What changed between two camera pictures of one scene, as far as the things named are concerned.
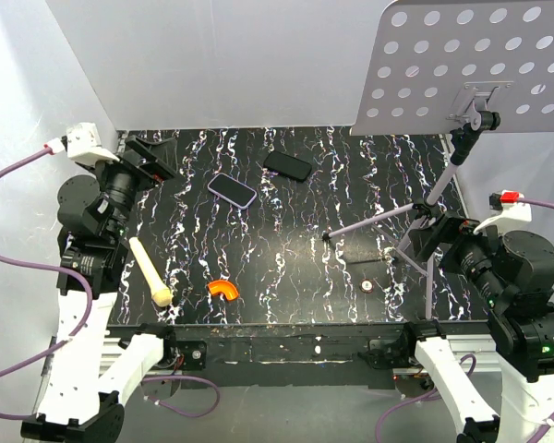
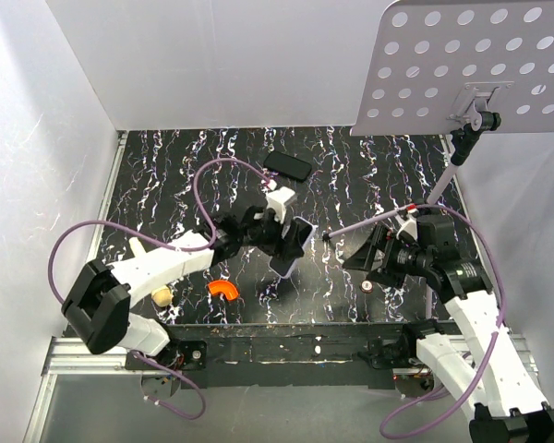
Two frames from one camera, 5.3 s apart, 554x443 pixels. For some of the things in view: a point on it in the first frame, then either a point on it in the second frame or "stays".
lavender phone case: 234,179 to 283,267
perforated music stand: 468,67 stays
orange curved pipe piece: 225,287 stays
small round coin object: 367,285 stays
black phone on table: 287,165 stays
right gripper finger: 419,238 to 362,258
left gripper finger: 166,151 to 293,246
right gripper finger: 449,230 to 391,276
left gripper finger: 139,148 to 288,249
